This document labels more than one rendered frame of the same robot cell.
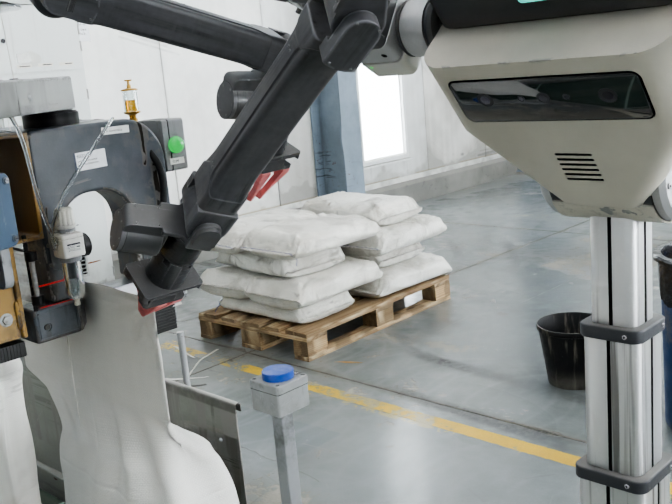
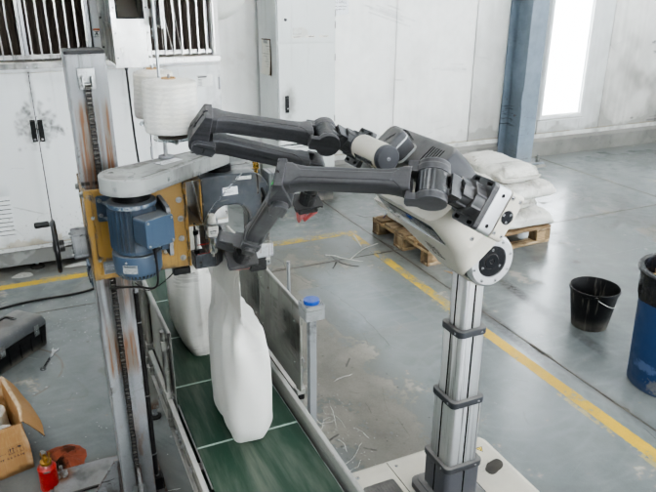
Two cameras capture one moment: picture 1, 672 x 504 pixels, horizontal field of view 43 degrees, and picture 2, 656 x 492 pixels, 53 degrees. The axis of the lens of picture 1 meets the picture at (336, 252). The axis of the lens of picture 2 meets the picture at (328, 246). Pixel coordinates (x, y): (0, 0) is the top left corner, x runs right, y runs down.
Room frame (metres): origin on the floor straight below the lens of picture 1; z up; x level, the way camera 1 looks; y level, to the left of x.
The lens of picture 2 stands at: (-0.54, -0.71, 1.95)
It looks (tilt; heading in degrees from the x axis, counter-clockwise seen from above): 22 degrees down; 21
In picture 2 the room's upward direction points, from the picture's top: straight up
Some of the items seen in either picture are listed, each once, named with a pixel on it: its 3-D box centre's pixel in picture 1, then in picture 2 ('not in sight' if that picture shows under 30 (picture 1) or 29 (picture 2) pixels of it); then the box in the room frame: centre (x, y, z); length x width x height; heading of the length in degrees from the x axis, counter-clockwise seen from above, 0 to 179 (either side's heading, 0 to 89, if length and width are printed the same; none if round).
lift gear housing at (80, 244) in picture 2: not in sight; (78, 242); (1.10, 0.81, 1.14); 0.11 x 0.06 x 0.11; 45
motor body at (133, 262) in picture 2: not in sight; (135, 237); (1.06, 0.54, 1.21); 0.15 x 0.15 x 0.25
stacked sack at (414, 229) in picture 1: (385, 233); (509, 187); (4.73, -0.29, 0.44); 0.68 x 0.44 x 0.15; 135
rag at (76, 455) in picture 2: not in sight; (63, 456); (1.24, 1.19, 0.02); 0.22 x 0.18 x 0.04; 45
